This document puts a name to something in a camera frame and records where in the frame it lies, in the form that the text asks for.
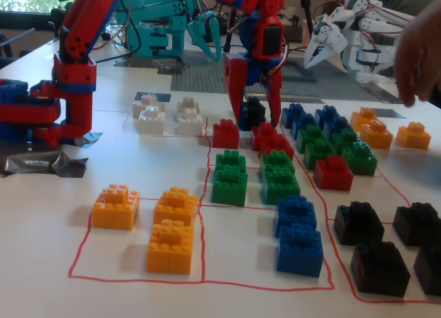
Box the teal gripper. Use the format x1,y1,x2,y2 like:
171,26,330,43
168,13,223,62

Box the blue and red gripper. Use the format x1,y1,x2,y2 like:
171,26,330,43
223,15,287,127

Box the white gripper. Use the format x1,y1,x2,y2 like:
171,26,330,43
304,5,349,70

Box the blue lego block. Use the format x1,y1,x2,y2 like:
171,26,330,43
314,104,340,126
276,222,325,278
290,112,320,140
280,103,313,130
323,113,353,140
275,195,318,238

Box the red lego block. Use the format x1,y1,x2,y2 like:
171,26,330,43
259,124,296,161
251,122,277,152
212,119,240,150
313,155,354,192

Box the white lego block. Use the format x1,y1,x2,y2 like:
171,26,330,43
132,105,166,137
137,93,167,114
174,111,205,137
176,97,201,117

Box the green lego block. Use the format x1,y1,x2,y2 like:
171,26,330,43
296,124,329,154
260,172,302,206
259,150,296,181
304,138,337,171
342,141,378,176
214,149,247,181
211,167,249,207
331,128,360,154

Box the yellow lego block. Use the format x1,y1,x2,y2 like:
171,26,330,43
92,183,141,231
145,219,194,275
350,107,378,133
396,121,432,150
152,186,201,226
359,119,394,150

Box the person's hand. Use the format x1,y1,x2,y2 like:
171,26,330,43
394,0,441,109

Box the grey lego baseplate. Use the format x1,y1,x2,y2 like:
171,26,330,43
170,49,384,103

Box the grey tape patch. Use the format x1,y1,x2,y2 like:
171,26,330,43
372,108,408,120

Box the long arm servo cable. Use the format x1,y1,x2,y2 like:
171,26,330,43
223,6,243,54

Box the thin wrist servo cable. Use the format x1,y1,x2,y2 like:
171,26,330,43
263,32,291,90

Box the duct tape under teal robot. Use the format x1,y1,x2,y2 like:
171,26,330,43
114,54,189,76

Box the crumpled grey duct tape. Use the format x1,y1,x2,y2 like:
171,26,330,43
0,131,103,179

